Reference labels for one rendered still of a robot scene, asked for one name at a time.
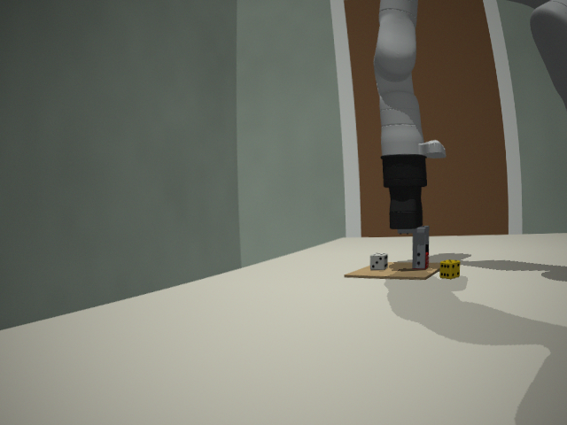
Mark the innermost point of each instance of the tan mat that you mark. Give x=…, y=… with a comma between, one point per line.
x=396, y=270

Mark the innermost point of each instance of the yellow die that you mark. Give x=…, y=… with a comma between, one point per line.
x=449, y=269

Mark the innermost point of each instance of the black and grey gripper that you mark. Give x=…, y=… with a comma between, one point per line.
x=404, y=171

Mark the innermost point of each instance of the white die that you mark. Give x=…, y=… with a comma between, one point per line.
x=378, y=261

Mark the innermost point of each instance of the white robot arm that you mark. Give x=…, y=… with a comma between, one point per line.
x=396, y=54

